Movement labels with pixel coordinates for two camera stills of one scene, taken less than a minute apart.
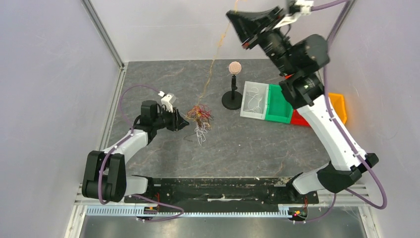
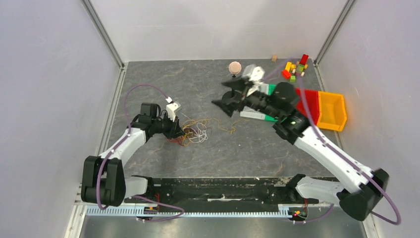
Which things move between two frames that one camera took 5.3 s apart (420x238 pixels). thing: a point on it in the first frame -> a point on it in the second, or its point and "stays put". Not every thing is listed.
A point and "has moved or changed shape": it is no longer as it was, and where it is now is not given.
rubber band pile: x=202 y=115 has moved or changed shape
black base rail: x=223 y=191 stays put
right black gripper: x=258 y=34 -> x=242 y=95
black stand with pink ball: x=233 y=100 stays put
